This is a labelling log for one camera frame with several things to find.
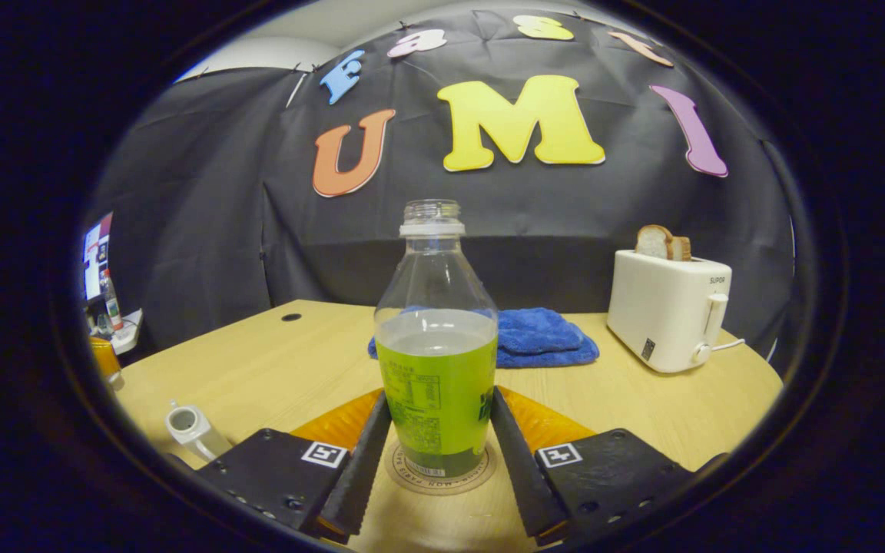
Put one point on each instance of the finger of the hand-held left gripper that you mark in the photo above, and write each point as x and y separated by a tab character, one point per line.
104	357

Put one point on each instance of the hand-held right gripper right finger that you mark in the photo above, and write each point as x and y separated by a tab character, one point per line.
515	476

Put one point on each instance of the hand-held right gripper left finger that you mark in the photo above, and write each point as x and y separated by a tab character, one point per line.
366	476

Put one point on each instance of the round printed coaster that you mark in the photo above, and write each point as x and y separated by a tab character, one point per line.
481	472

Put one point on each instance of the green label water bottle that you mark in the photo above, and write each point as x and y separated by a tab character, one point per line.
439	384

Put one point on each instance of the red cap bottle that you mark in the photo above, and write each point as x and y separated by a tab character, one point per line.
113	307

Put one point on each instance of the computer monitor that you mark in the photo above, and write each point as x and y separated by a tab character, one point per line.
95	257

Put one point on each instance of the blue towel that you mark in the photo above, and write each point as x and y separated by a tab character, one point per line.
538	338

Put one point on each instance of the black backdrop cloth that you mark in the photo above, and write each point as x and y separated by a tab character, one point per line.
204	230

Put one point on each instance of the white toaster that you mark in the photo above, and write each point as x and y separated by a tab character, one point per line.
661	311

